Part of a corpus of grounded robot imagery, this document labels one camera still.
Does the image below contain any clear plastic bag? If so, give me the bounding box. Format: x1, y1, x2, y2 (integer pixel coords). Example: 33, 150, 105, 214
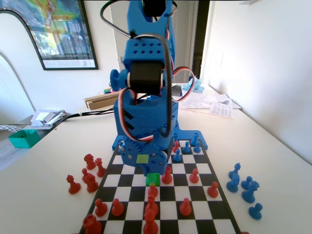
180, 91, 214, 110

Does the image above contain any black cable bundle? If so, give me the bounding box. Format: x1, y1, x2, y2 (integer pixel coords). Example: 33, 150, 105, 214
55, 109, 116, 125

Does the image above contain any red chess queen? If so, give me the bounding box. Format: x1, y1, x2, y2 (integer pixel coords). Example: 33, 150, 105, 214
95, 157, 107, 178

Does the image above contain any red chess king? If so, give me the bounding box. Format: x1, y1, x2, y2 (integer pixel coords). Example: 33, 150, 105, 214
143, 208, 159, 234

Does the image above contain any white arched panel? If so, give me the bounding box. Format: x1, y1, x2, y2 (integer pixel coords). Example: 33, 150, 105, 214
0, 8, 46, 125

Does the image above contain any red white black servo wire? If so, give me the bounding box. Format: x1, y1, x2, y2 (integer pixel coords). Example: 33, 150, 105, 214
118, 87, 155, 143
169, 65, 196, 102

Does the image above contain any grey booklet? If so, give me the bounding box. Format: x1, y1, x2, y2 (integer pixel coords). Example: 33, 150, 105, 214
171, 84, 184, 98

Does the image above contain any white paper stack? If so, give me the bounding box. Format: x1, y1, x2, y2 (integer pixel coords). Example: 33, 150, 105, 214
207, 92, 242, 110

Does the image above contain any green plastic box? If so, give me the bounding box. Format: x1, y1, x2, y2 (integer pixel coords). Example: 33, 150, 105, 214
8, 129, 41, 149

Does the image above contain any red chess rook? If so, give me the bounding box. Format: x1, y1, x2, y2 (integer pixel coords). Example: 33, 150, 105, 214
82, 214, 103, 234
161, 165, 174, 185

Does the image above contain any red chess bishop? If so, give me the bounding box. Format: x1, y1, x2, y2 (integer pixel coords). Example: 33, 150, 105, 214
145, 194, 159, 215

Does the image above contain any blue chess queen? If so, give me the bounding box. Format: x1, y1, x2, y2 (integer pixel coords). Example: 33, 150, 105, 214
230, 162, 243, 182

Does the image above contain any red chess knight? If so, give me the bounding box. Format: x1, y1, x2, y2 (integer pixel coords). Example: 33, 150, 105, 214
84, 173, 99, 194
83, 153, 97, 171

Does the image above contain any black framed poster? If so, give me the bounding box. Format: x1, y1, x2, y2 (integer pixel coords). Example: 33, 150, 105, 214
0, 0, 99, 71

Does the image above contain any blue white crumpled packet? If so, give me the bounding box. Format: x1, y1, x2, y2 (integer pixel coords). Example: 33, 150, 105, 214
184, 75, 205, 95

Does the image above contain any white dotted basket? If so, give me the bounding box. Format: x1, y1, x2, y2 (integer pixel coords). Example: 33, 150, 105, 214
0, 124, 23, 133

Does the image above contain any black white chessboard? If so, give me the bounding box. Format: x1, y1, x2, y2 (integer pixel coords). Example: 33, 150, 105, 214
79, 138, 242, 234

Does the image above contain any white grey packaging pile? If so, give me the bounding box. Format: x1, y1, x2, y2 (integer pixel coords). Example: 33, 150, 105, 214
30, 109, 67, 128

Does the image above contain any printed paper sheet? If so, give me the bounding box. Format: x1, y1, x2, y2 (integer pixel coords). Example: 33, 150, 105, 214
209, 101, 235, 119

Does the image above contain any long cardboard box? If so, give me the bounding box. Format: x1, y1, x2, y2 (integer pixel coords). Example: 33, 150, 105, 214
83, 94, 120, 111

